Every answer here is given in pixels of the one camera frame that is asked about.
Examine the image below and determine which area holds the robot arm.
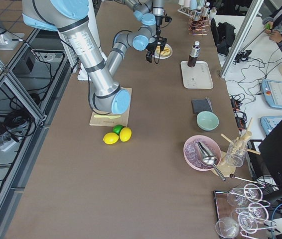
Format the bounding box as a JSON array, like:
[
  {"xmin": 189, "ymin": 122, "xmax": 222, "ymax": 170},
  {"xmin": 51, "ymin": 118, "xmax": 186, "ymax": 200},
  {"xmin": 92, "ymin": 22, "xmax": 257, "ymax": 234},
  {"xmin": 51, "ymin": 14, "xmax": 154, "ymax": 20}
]
[
  {"xmin": 115, "ymin": 0, "xmax": 172, "ymax": 40},
  {"xmin": 22, "ymin": 0, "xmax": 166, "ymax": 115}
]

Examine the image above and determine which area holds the wine glass top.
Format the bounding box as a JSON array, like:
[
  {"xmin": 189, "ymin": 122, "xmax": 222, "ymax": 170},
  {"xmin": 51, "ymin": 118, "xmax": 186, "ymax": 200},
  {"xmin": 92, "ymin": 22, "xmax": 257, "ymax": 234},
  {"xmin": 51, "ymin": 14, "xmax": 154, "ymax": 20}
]
[{"xmin": 227, "ymin": 183, "xmax": 263, "ymax": 207}]

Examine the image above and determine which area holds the green lime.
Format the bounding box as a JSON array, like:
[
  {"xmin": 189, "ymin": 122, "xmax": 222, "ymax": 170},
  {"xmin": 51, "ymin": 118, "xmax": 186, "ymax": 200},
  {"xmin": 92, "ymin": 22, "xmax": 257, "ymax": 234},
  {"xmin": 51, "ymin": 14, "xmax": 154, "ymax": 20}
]
[{"xmin": 113, "ymin": 124, "xmax": 124, "ymax": 135}]

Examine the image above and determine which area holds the yellow lemon far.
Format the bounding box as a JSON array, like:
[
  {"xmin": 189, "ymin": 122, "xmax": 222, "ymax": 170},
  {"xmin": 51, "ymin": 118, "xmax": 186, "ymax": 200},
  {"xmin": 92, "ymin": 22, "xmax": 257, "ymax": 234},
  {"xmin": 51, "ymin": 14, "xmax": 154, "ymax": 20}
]
[{"xmin": 119, "ymin": 127, "xmax": 132, "ymax": 142}]

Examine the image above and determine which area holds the metal ice scoop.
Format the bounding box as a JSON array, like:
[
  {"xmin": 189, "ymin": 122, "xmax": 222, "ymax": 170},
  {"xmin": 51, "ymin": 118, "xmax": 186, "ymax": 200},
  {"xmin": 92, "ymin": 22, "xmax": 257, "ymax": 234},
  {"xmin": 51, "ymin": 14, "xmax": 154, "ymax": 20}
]
[{"xmin": 197, "ymin": 141, "xmax": 226, "ymax": 181}]

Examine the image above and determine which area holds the yellow lemon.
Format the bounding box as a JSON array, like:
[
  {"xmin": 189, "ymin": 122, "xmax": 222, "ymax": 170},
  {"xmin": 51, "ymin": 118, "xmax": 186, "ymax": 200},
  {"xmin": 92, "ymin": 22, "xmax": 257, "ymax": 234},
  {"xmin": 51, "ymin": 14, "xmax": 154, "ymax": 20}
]
[
  {"xmin": 119, "ymin": 127, "xmax": 132, "ymax": 142},
  {"xmin": 103, "ymin": 132, "xmax": 119, "ymax": 145}
]

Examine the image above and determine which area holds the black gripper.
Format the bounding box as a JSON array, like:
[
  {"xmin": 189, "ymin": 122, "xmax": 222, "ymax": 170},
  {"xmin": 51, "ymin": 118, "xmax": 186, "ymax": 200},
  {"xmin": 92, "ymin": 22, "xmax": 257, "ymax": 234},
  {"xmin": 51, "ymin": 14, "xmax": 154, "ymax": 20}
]
[
  {"xmin": 155, "ymin": 15, "xmax": 172, "ymax": 29},
  {"xmin": 145, "ymin": 27, "xmax": 167, "ymax": 64}
]

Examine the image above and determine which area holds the wine glass lower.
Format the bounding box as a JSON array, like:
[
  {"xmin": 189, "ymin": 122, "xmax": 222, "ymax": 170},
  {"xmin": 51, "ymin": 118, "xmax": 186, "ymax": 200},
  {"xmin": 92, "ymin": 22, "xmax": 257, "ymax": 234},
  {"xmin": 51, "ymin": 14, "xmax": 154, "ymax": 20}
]
[{"xmin": 237, "ymin": 211, "xmax": 258, "ymax": 234}]

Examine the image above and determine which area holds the pink bowl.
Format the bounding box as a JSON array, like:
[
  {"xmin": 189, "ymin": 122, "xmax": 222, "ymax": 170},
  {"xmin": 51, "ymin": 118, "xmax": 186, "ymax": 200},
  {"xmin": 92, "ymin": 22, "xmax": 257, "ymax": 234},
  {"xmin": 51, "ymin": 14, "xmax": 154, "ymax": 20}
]
[{"xmin": 183, "ymin": 135, "xmax": 221, "ymax": 171}]

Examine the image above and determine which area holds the braided donut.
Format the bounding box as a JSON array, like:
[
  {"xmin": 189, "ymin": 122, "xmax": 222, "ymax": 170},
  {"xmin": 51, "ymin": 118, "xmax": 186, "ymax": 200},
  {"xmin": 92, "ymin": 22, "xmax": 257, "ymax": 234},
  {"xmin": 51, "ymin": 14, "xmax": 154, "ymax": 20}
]
[{"xmin": 156, "ymin": 46, "xmax": 172, "ymax": 57}]

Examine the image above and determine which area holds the wine glass middle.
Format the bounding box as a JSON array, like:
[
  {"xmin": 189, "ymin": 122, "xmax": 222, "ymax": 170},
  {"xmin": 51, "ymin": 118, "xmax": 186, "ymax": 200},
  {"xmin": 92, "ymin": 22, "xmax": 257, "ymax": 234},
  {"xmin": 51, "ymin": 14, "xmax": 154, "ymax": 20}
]
[{"xmin": 231, "ymin": 203, "xmax": 269, "ymax": 223}]

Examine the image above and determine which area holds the bottle in copper rack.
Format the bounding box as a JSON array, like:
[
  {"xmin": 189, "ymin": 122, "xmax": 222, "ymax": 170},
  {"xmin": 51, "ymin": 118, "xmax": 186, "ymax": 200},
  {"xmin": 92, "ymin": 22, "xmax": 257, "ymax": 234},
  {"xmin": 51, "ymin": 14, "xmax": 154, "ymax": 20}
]
[{"xmin": 193, "ymin": 9, "xmax": 202, "ymax": 21}]

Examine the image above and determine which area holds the blue teach pendant lower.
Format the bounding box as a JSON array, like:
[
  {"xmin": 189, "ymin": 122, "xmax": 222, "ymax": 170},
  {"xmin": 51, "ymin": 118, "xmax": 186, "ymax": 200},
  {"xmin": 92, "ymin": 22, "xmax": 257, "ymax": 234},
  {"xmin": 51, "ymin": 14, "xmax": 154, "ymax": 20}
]
[{"xmin": 260, "ymin": 116, "xmax": 282, "ymax": 136}]

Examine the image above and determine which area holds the clear glass mug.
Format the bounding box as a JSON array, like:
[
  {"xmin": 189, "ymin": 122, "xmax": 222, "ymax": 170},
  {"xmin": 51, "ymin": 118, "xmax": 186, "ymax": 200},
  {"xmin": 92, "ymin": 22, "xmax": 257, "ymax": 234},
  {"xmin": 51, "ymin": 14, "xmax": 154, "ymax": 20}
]
[{"xmin": 225, "ymin": 139, "xmax": 247, "ymax": 167}]

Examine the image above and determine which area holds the grey folded cloth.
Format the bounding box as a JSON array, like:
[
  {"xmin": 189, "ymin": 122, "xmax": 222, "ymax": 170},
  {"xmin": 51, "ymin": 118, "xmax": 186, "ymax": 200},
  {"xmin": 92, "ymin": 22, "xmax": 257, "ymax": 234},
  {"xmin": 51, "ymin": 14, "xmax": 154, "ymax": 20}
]
[{"xmin": 191, "ymin": 98, "xmax": 213, "ymax": 114}]

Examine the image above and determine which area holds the black orange adapter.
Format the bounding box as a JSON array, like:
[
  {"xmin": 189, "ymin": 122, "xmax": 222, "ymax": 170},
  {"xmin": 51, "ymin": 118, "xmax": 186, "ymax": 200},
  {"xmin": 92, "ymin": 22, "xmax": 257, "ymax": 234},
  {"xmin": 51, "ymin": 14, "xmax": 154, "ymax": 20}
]
[{"xmin": 230, "ymin": 95, "xmax": 247, "ymax": 131}]

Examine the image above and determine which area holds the white bowl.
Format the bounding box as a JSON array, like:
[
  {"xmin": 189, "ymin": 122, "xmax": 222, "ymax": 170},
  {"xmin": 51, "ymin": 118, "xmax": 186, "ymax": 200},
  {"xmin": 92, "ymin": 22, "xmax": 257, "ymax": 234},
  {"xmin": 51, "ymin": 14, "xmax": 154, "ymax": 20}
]
[{"xmin": 154, "ymin": 44, "xmax": 173, "ymax": 59}]

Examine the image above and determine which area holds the wine glass rack tray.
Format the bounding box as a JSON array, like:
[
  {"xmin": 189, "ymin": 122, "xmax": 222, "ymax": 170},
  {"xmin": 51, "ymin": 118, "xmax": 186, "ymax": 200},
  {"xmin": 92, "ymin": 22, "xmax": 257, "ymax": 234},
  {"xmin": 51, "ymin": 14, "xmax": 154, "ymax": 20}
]
[{"xmin": 213, "ymin": 191, "xmax": 277, "ymax": 239}]

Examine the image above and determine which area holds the wine glass bottom left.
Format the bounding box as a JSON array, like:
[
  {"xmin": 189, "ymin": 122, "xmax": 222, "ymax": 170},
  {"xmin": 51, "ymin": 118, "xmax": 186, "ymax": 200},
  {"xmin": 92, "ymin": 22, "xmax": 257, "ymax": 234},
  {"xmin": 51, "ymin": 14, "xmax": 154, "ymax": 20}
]
[{"xmin": 215, "ymin": 217, "xmax": 240, "ymax": 239}]

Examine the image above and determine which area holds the black bag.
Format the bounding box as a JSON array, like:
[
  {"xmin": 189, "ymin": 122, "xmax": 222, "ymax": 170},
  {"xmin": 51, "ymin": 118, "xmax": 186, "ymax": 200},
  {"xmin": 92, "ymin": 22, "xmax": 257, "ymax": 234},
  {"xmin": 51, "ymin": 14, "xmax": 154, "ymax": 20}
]
[{"xmin": 210, "ymin": 19, "xmax": 235, "ymax": 56}]

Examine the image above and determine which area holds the mint green bowl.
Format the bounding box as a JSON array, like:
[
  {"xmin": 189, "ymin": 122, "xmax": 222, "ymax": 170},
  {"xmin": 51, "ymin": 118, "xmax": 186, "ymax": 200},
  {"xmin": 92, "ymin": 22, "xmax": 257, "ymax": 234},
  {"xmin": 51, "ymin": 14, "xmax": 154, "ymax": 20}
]
[{"xmin": 196, "ymin": 111, "xmax": 219, "ymax": 131}]

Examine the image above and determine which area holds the pile of clear ice cubes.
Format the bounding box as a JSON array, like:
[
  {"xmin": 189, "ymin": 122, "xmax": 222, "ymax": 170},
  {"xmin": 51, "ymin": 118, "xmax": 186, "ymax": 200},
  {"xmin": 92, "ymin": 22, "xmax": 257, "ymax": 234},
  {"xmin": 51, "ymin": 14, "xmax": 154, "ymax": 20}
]
[{"xmin": 184, "ymin": 140, "xmax": 212, "ymax": 171}]

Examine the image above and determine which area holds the cream rabbit tray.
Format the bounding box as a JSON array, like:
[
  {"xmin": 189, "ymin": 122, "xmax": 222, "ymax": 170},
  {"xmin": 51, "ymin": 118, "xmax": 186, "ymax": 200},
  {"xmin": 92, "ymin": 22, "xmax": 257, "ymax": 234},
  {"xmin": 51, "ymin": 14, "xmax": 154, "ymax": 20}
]
[{"xmin": 180, "ymin": 61, "xmax": 213, "ymax": 89}]

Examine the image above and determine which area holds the dark drink bottle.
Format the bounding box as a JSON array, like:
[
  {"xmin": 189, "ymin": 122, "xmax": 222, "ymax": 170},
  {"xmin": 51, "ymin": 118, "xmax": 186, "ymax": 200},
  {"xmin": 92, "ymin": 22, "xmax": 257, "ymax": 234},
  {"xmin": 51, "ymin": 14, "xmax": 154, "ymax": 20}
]
[{"xmin": 187, "ymin": 41, "xmax": 200, "ymax": 67}]

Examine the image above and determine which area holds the aluminium frame post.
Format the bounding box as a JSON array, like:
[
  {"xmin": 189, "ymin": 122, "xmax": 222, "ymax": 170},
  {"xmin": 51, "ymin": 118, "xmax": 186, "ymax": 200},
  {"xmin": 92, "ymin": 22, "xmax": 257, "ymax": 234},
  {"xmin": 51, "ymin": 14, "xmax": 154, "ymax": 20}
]
[{"xmin": 220, "ymin": 0, "xmax": 264, "ymax": 79}]

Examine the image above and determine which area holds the yellow lemon near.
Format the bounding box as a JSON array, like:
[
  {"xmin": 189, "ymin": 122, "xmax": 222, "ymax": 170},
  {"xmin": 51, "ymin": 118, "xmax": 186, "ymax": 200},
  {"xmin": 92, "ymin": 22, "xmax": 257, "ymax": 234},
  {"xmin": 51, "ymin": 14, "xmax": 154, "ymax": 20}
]
[{"xmin": 103, "ymin": 132, "xmax": 119, "ymax": 145}]

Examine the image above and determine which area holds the yellow plastic knife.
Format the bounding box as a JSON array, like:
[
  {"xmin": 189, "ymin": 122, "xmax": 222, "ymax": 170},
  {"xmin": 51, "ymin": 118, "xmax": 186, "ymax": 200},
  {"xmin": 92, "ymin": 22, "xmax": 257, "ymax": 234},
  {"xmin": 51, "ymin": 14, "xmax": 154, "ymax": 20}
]
[{"xmin": 93, "ymin": 115, "xmax": 121, "ymax": 119}]

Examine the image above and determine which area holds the wooden cutting board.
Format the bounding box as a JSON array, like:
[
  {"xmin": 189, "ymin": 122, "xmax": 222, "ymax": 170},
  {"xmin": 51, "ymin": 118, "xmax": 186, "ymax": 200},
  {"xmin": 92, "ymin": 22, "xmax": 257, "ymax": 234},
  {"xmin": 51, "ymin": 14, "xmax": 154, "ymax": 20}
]
[{"xmin": 88, "ymin": 84, "xmax": 132, "ymax": 126}]

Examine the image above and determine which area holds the blue teach pendant upper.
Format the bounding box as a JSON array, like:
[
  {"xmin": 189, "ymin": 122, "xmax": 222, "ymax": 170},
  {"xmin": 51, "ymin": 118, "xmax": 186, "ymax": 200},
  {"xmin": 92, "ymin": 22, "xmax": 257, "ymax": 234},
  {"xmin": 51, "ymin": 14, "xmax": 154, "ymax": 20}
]
[{"xmin": 261, "ymin": 79, "xmax": 282, "ymax": 109}]

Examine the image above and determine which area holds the copper wire bottle rack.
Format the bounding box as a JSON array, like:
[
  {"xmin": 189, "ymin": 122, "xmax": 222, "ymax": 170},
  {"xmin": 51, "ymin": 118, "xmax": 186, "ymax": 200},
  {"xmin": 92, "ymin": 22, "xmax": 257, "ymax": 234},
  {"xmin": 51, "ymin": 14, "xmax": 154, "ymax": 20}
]
[{"xmin": 188, "ymin": 16, "xmax": 210, "ymax": 36}]

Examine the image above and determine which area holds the blue teach pendant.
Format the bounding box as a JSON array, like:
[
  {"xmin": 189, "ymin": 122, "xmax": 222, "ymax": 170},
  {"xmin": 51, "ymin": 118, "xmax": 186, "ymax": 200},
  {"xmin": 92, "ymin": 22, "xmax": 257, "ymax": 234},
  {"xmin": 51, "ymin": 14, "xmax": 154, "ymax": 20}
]
[
  {"xmin": 260, "ymin": 116, "xmax": 282, "ymax": 136},
  {"xmin": 261, "ymin": 79, "xmax": 282, "ymax": 109}
]

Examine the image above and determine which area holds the wooden cup stand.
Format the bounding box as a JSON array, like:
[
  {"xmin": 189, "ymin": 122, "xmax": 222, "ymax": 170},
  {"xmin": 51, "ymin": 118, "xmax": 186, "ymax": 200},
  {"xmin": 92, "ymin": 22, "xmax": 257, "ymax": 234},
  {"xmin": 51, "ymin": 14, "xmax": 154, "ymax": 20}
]
[{"xmin": 221, "ymin": 118, "xmax": 261, "ymax": 167}]

